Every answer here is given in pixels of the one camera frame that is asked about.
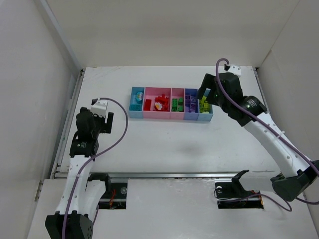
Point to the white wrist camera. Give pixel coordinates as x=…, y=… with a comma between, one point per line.
x=99, y=107
x=234, y=69

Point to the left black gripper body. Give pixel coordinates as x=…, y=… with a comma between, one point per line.
x=105, y=123

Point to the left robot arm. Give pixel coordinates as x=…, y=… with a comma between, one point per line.
x=76, y=212

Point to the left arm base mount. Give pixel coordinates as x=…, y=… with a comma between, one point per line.
x=115, y=196

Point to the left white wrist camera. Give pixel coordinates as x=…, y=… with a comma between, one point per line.
x=99, y=107

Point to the small pink bin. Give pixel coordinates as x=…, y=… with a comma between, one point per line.
x=177, y=93

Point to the purple lego piece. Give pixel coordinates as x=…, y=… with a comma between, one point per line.
x=191, y=104

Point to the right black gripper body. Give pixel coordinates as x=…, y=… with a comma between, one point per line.
x=209, y=83

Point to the red lego pieces in bin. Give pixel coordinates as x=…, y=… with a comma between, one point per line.
x=165, y=102

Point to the green lego plate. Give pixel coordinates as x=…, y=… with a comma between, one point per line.
x=174, y=105

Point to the left light blue bin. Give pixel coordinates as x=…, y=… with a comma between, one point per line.
x=136, y=114

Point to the right light blue bin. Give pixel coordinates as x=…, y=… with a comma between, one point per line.
x=205, y=117

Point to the teal frog printed lego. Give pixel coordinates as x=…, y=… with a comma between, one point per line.
x=139, y=97

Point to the lime lego brick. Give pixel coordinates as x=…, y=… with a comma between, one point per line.
x=204, y=106

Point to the teal lego brick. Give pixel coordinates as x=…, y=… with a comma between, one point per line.
x=135, y=107

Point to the green lego brick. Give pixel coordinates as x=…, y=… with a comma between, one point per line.
x=180, y=104

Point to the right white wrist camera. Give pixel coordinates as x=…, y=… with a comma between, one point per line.
x=234, y=69

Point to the large pink bin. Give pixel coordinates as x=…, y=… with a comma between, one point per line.
x=152, y=93

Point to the red lego brick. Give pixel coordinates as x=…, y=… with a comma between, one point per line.
x=147, y=105

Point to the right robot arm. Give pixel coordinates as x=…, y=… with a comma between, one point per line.
x=297, y=172

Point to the red flower printed lego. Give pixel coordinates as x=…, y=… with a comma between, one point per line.
x=158, y=106

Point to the light blue bin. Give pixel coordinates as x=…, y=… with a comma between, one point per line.
x=136, y=114
x=205, y=117

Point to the metal table rail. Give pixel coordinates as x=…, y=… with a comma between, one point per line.
x=141, y=175

